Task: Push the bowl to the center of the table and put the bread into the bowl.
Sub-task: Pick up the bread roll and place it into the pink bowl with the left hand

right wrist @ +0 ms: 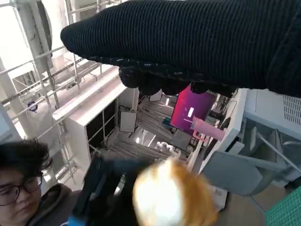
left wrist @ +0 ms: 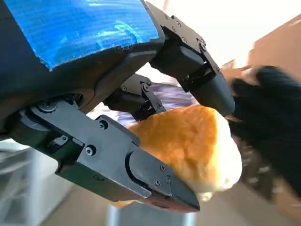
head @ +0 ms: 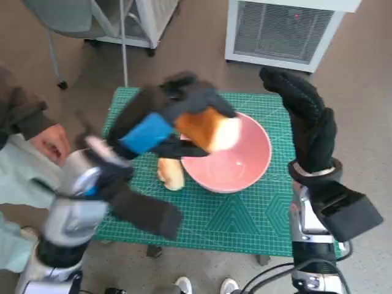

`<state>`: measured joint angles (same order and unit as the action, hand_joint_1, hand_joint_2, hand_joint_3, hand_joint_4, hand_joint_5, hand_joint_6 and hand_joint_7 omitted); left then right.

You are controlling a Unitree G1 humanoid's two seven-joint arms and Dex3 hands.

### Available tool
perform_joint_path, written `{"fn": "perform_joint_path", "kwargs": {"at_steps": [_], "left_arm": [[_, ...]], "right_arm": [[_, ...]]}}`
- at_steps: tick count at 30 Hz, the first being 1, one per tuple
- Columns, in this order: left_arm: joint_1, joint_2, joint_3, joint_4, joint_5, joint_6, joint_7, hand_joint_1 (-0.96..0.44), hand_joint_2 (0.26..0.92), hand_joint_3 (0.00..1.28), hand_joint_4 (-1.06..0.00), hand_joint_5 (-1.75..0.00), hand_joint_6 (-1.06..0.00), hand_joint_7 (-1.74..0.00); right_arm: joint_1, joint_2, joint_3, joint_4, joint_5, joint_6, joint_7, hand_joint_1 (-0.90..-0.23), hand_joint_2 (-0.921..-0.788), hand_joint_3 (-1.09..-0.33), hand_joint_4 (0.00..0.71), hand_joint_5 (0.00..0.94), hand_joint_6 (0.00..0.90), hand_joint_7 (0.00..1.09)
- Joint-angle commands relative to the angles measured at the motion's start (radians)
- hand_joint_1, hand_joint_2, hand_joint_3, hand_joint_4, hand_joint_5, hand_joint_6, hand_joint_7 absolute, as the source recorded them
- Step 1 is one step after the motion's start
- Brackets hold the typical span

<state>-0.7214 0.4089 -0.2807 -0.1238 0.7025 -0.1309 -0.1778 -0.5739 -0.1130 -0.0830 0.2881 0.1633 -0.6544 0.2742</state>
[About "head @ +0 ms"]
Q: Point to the person's hand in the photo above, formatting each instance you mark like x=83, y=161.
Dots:
x=52, y=144

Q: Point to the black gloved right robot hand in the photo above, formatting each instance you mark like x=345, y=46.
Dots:
x=315, y=134

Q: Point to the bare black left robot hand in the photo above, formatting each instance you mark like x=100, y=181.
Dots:
x=144, y=128

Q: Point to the round toy bread roll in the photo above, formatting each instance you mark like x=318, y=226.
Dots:
x=171, y=174

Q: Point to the long toy bread loaf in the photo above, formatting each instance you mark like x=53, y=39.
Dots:
x=208, y=131

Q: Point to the pink bowl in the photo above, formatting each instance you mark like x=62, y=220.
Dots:
x=232, y=171

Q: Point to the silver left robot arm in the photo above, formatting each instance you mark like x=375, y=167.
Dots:
x=70, y=220

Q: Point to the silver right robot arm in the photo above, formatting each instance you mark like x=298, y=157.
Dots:
x=310, y=251

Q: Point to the person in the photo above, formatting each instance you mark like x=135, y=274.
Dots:
x=21, y=171

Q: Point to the grey metal pole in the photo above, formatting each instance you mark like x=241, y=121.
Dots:
x=124, y=55

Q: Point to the white mesh-front cabinet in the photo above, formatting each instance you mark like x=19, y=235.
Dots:
x=275, y=33

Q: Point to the white wheeled cabinet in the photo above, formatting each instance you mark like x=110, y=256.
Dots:
x=156, y=18

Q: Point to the green cutting mat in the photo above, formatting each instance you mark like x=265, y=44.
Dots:
x=214, y=220

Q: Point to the grey table foot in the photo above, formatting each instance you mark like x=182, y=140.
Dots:
x=265, y=259
x=154, y=251

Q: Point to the grey chair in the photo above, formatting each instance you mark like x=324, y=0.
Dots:
x=67, y=15

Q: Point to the small black device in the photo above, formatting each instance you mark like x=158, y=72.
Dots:
x=115, y=291

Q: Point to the white shoe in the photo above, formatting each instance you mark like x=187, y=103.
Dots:
x=229, y=286
x=183, y=285

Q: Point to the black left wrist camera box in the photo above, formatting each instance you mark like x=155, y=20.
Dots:
x=147, y=211

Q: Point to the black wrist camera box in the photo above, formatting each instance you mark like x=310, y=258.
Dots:
x=147, y=211
x=352, y=214

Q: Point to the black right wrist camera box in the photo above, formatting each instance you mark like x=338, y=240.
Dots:
x=352, y=214

